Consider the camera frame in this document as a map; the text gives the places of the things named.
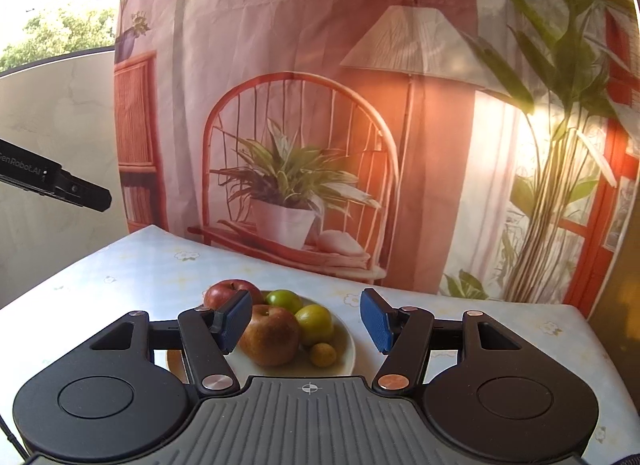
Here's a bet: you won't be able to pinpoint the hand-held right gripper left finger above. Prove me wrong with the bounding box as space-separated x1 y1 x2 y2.
89 289 253 396

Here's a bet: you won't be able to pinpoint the yellow-green jujube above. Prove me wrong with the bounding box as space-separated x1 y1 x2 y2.
295 304 335 346

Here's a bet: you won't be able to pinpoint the green jujube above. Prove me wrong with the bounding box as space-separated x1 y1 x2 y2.
265 289 305 317

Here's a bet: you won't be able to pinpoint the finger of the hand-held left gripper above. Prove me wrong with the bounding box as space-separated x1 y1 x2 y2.
55 169 112 212

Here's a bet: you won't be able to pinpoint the green trees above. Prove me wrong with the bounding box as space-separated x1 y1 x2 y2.
0 6 119 74

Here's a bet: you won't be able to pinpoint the small yellow fruit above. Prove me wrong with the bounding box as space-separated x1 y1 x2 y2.
308 341 337 369

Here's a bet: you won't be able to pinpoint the floral tablecloth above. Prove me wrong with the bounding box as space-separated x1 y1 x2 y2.
0 224 640 465

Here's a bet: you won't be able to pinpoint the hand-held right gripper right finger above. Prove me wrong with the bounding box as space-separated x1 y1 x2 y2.
360 288 531 393

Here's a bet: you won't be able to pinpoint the brownish red apple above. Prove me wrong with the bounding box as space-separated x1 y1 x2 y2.
238 303 301 367

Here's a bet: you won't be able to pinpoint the printed backdrop cloth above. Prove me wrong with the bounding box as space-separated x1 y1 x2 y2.
113 0 640 307

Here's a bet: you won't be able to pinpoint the black cable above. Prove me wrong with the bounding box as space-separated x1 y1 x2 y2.
0 414 27 462

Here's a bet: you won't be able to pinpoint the cream ceramic plate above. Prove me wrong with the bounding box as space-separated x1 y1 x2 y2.
166 290 357 382

